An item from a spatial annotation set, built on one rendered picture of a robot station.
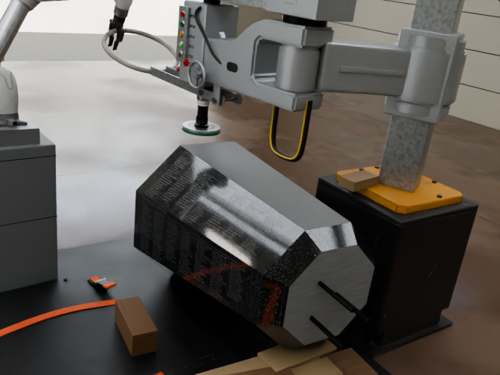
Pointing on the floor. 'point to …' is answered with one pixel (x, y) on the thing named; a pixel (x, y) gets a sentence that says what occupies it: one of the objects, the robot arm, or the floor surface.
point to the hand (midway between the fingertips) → (113, 43)
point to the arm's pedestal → (27, 214)
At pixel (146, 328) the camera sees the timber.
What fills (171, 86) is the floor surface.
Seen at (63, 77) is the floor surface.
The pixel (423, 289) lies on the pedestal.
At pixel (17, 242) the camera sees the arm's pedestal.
